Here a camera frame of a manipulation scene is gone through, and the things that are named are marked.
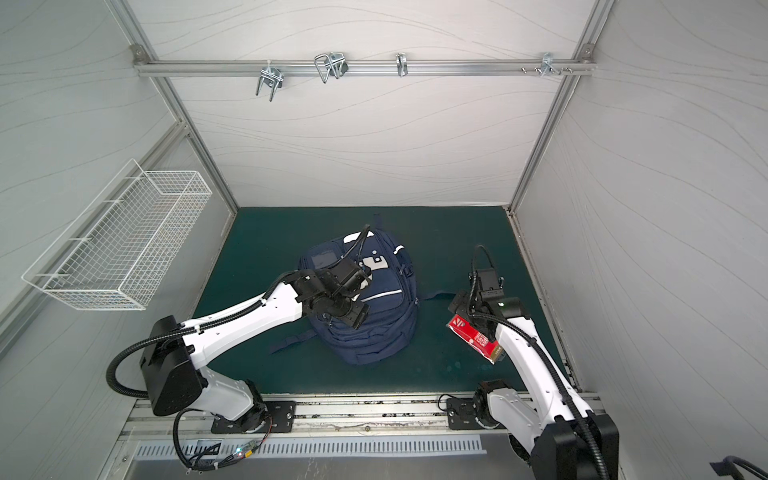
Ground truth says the white slotted cable duct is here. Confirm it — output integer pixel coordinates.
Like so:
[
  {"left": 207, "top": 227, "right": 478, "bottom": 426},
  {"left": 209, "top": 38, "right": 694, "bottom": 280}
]
[{"left": 133, "top": 434, "right": 487, "bottom": 461}]

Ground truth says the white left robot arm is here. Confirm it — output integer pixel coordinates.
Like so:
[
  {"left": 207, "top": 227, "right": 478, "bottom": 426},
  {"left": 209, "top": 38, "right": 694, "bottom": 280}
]
[{"left": 106, "top": 226, "right": 372, "bottom": 432}]

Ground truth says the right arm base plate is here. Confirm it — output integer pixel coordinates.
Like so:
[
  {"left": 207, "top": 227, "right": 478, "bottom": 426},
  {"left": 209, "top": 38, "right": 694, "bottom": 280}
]
[{"left": 440, "top": 396, "right": 501, "bottom": 431}]

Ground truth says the red box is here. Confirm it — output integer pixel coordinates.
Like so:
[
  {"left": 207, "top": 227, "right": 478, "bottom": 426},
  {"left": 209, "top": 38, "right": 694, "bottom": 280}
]
[{"left": 447, "top": 314, "right": 505, "bottom": 364}]

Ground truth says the aluminium top cross rail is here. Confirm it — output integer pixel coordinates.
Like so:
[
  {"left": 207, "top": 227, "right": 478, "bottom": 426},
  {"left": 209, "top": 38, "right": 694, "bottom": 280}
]
[{"left": 134, "top": 57, "right": 597, "bottom": 79}]

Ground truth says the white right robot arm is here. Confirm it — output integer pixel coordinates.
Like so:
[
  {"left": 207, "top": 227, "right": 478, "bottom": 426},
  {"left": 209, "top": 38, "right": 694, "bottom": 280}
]
[{"left": 447, "top": 259, "right": 620, "bottom": 479}]

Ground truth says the navy blue student backpack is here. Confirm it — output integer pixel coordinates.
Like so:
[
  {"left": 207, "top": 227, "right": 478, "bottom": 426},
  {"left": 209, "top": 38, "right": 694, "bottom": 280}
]
[{"left": 270, "top": 215, "right": 456, "bottom": 366}]

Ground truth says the white wire wall basket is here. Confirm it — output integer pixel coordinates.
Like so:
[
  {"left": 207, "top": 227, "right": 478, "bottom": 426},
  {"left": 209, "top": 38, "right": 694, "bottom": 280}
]
[{"left": 21, "top": 159, "right": 212, "bottom": 311}]

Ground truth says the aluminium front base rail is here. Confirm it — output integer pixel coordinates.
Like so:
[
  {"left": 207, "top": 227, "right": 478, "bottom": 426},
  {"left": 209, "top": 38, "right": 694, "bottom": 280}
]
[{"left": 119, "top": 391, "right": 614, "bottom": 442}]

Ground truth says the metal clamp hook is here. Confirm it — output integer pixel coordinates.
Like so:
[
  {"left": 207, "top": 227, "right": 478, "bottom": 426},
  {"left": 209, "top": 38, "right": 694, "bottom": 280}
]
[
  {"left": 255, "top": 61, "right": 284, "bottom": 102},
  {"left": 313, "top": 52, "right": 349, "bottom": 84},
  {"left": 395, "top": 53, "right": 408, "bottom": 78},
  {"left": 520, "top": 53, "right": 573, "bottom": 77}
]

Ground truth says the black cable bottom right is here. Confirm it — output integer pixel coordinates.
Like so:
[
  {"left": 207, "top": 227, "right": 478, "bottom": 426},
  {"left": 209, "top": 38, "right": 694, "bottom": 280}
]
[{"left": 709, "top": 455, "right": 768, "bottom": 480}]

